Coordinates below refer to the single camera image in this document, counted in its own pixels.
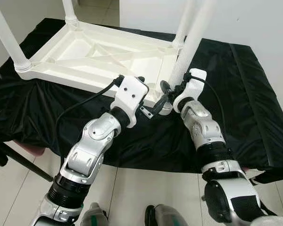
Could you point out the white plastic table leg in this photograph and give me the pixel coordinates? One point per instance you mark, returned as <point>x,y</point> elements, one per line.
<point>7,40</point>
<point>191,42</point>
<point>70,10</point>
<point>185,21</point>

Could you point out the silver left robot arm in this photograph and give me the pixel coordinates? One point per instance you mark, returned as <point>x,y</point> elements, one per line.
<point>87,150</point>

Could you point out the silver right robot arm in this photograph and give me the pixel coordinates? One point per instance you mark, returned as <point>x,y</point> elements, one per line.
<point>207,136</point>

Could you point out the black table cloth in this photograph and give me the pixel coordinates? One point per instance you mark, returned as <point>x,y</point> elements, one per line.
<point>254,94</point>

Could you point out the grey metal table leg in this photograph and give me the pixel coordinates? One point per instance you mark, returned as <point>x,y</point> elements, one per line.
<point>203,197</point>

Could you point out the grey left robot foot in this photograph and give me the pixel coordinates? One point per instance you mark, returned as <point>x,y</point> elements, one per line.
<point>94,215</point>

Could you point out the black metal table leg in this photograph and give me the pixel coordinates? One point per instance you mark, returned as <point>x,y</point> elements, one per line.
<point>23,160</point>

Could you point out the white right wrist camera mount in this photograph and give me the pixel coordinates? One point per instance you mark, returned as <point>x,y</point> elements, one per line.
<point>191,87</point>

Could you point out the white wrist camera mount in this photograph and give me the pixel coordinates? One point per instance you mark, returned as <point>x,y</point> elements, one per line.
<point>129,96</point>
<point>191,87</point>

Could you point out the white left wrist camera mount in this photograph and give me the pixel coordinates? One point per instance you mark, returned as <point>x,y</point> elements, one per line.
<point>129,96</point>

